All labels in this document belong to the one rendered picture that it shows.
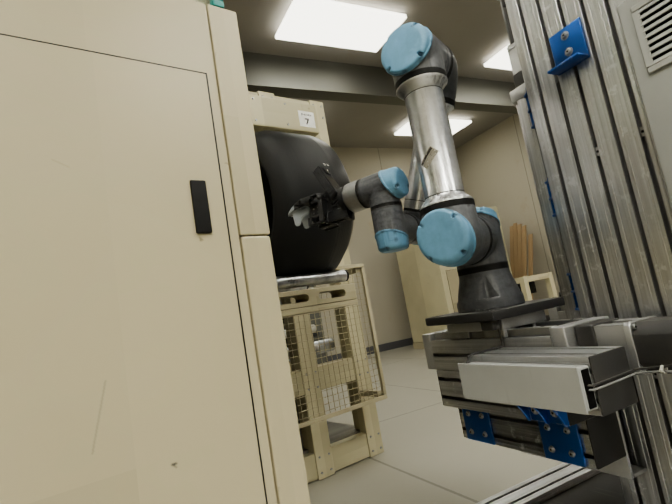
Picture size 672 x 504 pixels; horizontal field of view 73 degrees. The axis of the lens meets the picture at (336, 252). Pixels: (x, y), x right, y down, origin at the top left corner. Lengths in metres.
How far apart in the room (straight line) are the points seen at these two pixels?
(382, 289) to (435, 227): 7.03
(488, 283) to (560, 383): 0.34
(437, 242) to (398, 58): 0.41
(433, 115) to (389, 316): 7.06
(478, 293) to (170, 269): 0.68
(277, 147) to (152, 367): 1.10
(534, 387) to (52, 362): 0.69
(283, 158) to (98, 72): 0.94
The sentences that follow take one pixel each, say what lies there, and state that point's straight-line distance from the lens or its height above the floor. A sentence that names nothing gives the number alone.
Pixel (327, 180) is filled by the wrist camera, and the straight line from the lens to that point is 1.18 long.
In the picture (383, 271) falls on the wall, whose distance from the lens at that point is 8.02.
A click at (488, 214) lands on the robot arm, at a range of 1.09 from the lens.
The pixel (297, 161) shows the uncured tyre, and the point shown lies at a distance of 1.54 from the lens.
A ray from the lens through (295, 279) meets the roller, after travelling 1.55.
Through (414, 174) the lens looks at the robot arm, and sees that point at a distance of 1.16.
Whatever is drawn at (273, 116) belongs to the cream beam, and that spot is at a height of 1.69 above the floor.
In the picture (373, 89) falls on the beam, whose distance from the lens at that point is 5.84.
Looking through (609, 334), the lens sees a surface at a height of 0.65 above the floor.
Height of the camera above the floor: 0.77
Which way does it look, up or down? 8 degrees up
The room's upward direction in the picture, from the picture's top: 10 degrees counter-clockwise
